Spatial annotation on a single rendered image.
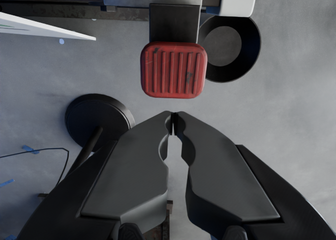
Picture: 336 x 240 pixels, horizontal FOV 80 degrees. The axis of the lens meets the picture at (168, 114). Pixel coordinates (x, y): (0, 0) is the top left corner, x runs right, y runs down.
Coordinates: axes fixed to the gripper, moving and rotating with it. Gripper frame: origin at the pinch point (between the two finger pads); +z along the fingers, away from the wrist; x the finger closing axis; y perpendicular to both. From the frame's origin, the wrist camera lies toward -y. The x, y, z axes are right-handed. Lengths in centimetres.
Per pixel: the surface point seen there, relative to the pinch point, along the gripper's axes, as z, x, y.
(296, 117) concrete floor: 85, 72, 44
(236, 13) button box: 22.6, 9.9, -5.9
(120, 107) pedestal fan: 83, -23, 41
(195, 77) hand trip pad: 9.0, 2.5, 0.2
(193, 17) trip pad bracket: 14.7, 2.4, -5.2
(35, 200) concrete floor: 86, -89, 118
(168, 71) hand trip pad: 9.2, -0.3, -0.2
